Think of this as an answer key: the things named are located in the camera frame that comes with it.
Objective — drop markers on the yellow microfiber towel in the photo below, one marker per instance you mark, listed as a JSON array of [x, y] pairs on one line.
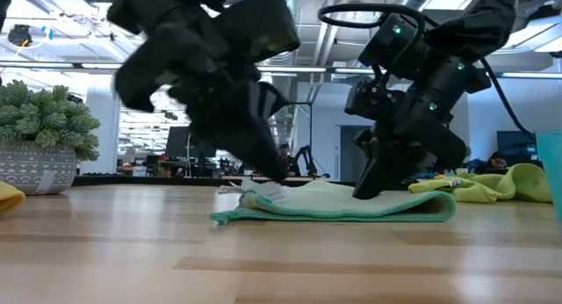
[[9, 198]]

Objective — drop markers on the person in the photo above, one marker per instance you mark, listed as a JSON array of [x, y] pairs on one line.
[[287, 161], [497, 161]]

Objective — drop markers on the artificial succulent in patterned pot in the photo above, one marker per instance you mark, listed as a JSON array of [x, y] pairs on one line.
[[39, 119]]

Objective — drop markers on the pale green microfiber towel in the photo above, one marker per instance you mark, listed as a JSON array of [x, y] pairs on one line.
[[333, 203]]

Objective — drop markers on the black aluminium table frame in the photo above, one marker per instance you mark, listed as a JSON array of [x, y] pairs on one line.
[[131, 180]]

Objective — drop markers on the black overhead camera unit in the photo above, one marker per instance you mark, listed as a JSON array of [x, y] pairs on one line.
[[19, 35]]

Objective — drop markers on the green translucent plastic bin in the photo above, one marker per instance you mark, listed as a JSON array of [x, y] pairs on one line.
[[551, 172]]

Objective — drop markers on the lime green microfiber towel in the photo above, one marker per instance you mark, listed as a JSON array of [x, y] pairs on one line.
[[492, 187]]

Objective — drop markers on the black background robot arm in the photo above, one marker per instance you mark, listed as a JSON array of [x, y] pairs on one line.
[[309, 159]]

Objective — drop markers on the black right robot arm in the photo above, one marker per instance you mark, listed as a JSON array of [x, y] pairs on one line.
[[474, 27]]

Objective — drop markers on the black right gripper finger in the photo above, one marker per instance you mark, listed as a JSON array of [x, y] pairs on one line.
[[382, 172]]

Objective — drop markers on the black computer monitor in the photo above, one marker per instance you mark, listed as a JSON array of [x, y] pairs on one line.
[[513, 143], [177, 141]]

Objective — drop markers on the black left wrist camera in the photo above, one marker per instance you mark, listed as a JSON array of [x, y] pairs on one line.
[[263, 27]]

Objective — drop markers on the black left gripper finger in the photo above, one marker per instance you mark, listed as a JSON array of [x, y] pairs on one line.
[[237, 128], [270, 99]]

